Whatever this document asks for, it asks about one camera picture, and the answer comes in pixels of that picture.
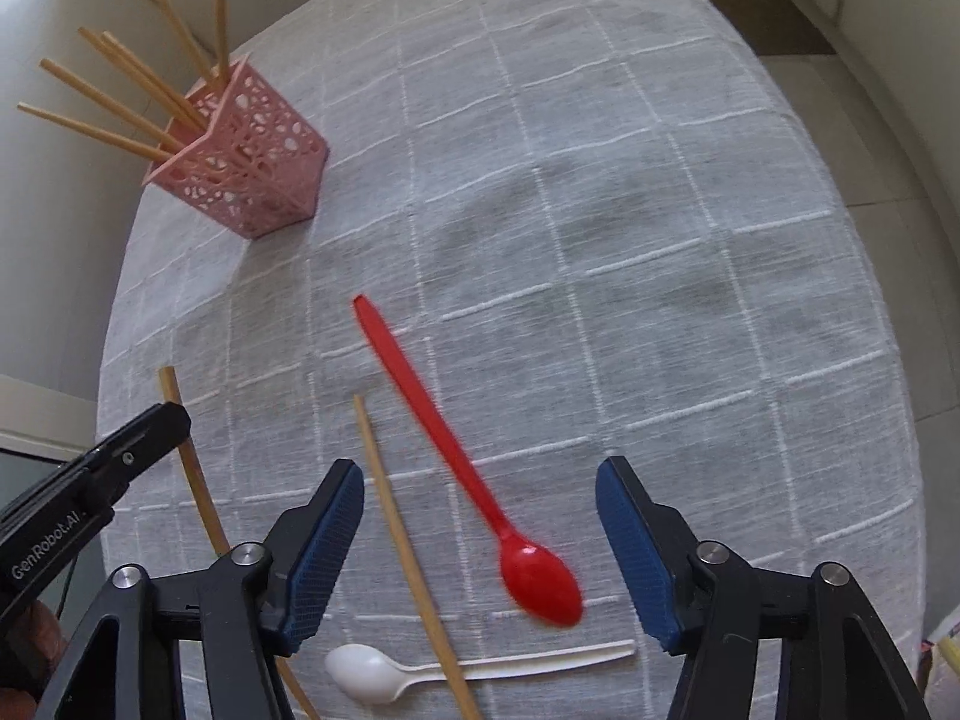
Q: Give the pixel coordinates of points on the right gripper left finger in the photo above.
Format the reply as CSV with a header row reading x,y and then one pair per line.
x,y
253,607

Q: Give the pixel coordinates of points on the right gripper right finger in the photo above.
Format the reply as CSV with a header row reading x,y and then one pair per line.
x,y
705,604

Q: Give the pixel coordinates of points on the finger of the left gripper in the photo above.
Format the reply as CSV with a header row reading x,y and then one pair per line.
x,y
141,443

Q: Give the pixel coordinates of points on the short visible wooden chopstick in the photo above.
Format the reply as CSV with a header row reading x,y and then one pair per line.
x,y
211,522

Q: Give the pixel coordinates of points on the red plastic spoon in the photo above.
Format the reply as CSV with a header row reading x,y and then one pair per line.
x,y
536,579

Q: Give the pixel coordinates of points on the long wooden chopstick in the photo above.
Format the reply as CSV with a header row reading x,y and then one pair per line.
x,y
418,586

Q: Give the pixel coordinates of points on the wooden chopstick pile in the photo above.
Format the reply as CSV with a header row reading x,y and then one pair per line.
x,y
137,77
139,121
187,40

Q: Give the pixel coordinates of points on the person's hand on gripper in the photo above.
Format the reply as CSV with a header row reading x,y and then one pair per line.
x,y
31,650

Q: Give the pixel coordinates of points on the snack packages in basket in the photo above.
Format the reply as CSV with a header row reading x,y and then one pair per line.
x,y
938,669

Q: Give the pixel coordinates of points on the pink perforated utensil holder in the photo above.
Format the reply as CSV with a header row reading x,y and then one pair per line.
x,y
257,167

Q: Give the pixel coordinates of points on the grey checked tablecloth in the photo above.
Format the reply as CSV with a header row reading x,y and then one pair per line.
x,y
593,226

